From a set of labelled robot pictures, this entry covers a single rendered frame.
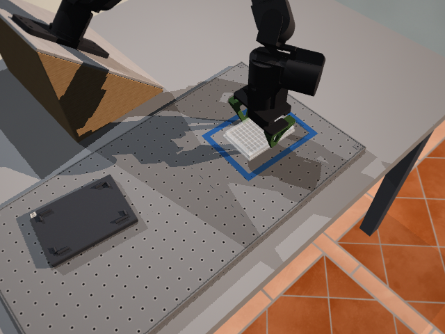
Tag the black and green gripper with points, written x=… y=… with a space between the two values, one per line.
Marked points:
x=259 y=103

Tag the blue tape rectangle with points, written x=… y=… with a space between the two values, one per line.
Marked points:
x=269 y=163

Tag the white well plate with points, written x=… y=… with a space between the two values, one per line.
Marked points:
x=249 y=139

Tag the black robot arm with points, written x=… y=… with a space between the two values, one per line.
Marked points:
x=299 y=71

